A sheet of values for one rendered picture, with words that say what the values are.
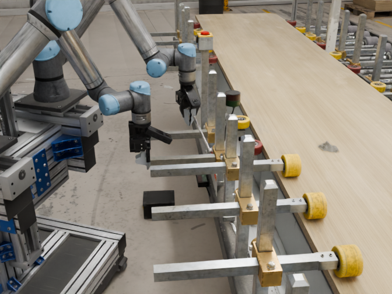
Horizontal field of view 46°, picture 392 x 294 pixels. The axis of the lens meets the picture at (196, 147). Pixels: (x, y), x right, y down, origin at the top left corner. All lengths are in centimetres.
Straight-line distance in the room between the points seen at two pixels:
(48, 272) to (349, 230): 147
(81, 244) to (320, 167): 132
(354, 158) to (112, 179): 201
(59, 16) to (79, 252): 134
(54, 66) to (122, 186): 153
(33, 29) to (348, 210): 111
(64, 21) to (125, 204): 186
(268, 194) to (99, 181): 240
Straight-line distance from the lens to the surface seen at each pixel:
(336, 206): 154
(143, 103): 170
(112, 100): 165
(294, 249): 166
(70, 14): 147
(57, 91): 198
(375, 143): 200
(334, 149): 187
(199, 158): 184
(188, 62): 194
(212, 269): 116
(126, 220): 297
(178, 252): 269
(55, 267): 238
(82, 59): 169
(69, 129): 199
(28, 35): 147
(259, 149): 184
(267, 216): 114
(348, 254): 123
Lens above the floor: 174
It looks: 27 degrees down
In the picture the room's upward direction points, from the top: straight up
